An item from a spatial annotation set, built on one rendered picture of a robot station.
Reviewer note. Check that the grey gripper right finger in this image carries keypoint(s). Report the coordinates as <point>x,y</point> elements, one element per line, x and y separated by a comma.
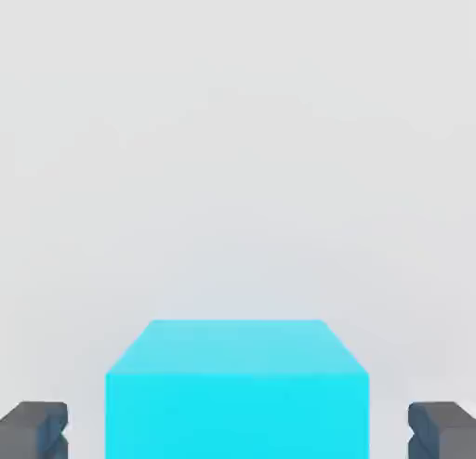
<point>450,431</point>

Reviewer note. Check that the small cyan cube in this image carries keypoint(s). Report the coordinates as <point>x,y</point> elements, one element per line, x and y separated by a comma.
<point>237,399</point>

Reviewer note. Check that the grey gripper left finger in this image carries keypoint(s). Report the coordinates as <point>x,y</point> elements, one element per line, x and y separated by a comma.
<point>26,431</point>

